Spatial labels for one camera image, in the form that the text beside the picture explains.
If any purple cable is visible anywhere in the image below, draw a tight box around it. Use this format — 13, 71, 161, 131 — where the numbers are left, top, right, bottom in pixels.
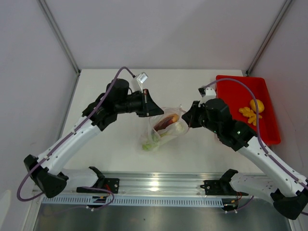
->
16, 66, 135, 212
204, 77, 308, 216

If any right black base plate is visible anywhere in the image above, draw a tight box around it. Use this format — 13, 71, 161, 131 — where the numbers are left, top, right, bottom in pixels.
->
200, 179, 248, 196

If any papaya slice toy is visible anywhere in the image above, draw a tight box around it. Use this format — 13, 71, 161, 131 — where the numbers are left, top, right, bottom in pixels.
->
154, 114, 179, 132

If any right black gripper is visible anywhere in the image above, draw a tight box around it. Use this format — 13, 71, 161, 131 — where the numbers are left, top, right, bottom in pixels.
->
182, 101, 221, 135

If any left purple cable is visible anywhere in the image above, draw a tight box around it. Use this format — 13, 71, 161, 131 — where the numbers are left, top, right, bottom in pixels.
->
16, 66, 135, 212

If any clear zip top bag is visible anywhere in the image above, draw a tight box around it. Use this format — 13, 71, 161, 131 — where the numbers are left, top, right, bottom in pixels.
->
140, 105, 189, 152

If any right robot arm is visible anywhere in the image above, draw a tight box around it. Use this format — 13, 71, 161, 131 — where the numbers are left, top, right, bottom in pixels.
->
182, 98, 308, 220

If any red plastic bin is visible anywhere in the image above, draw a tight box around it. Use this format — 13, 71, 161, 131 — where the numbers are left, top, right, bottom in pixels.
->
216, 75, 281, 146

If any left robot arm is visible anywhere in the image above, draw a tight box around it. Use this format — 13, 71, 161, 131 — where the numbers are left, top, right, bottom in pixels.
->
24, 78, 164, 198

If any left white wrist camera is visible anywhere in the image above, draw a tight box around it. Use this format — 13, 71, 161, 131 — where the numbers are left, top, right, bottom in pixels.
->
131, 72, 148, 92

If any right aluminium frame post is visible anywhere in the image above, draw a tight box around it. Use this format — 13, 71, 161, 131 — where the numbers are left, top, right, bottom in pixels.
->
244, 0, 295, 77

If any aluminium frame post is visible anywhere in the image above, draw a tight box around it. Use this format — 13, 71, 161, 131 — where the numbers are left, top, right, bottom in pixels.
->
37, 0, 81, 76
244, 0, 295, 77

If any white green leek toy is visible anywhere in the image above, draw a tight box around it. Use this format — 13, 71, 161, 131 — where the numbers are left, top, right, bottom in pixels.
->
140, 122, 188, 151

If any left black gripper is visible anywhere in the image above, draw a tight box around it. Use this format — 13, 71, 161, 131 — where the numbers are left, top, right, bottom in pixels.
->
115, 89, 164, 117

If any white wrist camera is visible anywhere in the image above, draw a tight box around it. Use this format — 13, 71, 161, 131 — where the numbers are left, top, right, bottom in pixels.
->
131, 72, 148, 92
198, 87, 217, 107

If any left aluminium frame post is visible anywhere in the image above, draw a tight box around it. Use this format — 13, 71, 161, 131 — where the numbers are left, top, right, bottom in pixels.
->
37, 0, 81, 76

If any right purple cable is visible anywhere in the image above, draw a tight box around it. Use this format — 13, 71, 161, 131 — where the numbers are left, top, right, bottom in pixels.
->
204, 77, 308, 216

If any white slotted cable duct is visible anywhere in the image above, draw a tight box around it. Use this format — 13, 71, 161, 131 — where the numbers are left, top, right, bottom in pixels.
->
42, 195, 224, 208

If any yellow ginger root toy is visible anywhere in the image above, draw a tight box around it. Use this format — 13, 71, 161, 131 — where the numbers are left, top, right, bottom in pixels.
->
239, 107, 257, 126

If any yellow potato toy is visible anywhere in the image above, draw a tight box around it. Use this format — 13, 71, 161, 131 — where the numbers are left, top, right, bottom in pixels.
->
249, 99, 265, 113

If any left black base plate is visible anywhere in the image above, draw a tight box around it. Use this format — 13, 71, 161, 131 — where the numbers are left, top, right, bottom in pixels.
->
77, 178, 120, 194

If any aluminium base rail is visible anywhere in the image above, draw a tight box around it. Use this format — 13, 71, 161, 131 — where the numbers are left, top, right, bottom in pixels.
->
32, 171, 295, 199

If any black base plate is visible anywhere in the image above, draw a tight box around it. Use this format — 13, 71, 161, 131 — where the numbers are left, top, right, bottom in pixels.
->
200, 179, 248, 196
77, 178, 120, 194

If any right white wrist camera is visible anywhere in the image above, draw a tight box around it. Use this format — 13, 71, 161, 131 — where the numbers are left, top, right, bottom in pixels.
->
198, 87, 217, 107

